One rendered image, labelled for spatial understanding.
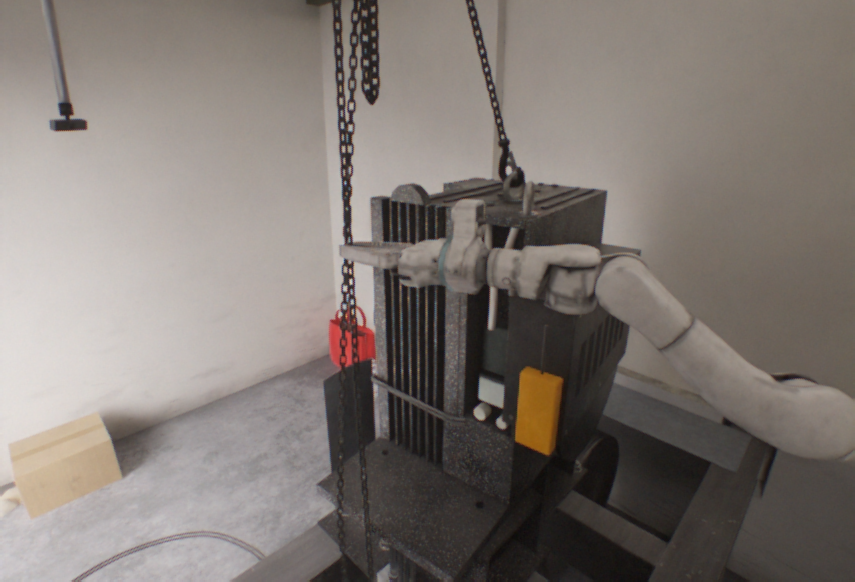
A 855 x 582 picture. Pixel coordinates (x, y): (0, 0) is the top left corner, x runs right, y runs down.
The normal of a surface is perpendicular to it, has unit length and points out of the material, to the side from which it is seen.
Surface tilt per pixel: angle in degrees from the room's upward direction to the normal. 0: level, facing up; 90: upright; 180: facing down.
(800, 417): 68
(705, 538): 0
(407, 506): 0
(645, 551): 0
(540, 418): 90
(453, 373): 90
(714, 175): 90
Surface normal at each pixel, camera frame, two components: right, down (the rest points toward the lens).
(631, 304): -0.33, 0.35
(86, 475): 0.72, 0.21
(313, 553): 0.00, -0.95
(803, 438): -0.43, 0.13
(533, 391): -0.61, 0.24
